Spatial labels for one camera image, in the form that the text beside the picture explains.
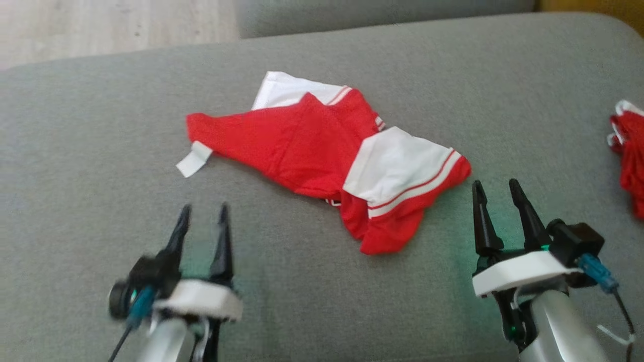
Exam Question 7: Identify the red shorts with white trim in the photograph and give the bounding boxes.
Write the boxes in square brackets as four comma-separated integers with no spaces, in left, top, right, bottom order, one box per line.
[606,99,644,220]

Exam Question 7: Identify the black cable, blue plug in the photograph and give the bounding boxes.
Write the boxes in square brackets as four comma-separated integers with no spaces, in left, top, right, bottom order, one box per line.
[578,254,635,362]
[107,286,157,362]

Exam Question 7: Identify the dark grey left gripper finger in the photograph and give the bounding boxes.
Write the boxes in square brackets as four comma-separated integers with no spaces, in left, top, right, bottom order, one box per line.
[209,203,235,288]
[160,204,193,283]

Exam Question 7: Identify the black left cable, blue plug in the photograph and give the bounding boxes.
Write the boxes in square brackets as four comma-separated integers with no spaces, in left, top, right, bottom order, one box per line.
[107,286,157,362]

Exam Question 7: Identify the red shirt with white sleeves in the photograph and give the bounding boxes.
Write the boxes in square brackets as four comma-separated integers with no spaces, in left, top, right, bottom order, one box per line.
[176,70,472,255]

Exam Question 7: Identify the white cable tie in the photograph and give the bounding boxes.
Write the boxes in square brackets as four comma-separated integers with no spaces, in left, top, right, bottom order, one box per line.
[598,324,635,347]

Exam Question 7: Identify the grey sofa seat cushion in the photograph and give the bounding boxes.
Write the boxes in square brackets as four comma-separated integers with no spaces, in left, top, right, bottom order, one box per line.
[235,0,536,39]

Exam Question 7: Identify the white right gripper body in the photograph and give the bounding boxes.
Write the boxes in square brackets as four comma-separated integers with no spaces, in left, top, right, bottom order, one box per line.
[472,250,583,352]

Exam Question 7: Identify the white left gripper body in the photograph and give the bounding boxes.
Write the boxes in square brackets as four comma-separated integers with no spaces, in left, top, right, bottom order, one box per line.
[152,278,244,323]

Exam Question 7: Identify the black right cable, blue plug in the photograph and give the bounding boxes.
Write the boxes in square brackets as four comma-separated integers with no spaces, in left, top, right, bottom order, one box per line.
[578,254,635,362]

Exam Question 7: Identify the large grey fabric sofa ottoman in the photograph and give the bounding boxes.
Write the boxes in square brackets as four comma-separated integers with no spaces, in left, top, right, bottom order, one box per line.
[0,13,644,362]

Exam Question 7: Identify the yellow sofa back cushion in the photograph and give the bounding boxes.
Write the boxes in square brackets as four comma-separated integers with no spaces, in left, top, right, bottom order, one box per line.
[541,0,644,36]

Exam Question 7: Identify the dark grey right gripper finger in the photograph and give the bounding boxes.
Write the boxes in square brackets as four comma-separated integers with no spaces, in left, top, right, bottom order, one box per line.
[508,178,553,252]
[471,180,505,258]

